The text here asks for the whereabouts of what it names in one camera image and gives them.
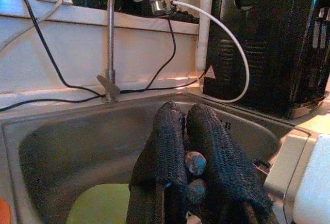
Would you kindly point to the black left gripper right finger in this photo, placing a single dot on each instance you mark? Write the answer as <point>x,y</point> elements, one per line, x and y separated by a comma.
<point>221,157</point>

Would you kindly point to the chrome gooseneck faucet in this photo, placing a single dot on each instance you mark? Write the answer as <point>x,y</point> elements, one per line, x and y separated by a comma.
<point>110,40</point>

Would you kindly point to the black appliance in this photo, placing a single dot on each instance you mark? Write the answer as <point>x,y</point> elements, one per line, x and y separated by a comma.
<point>270,53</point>

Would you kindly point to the orange plastic plate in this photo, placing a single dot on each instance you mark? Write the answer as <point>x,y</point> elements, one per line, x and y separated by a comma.
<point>3,212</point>

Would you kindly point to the stainless steel sink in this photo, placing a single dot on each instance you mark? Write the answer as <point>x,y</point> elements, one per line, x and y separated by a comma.
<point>77,144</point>

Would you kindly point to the white foam wrapped pipe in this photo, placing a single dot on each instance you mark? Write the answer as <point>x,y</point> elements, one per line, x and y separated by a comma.
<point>203,33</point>

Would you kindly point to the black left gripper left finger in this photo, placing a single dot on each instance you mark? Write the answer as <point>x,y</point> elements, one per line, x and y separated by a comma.
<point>165,144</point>

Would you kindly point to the green plate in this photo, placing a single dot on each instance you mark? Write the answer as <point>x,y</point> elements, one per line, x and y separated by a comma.
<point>98,206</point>

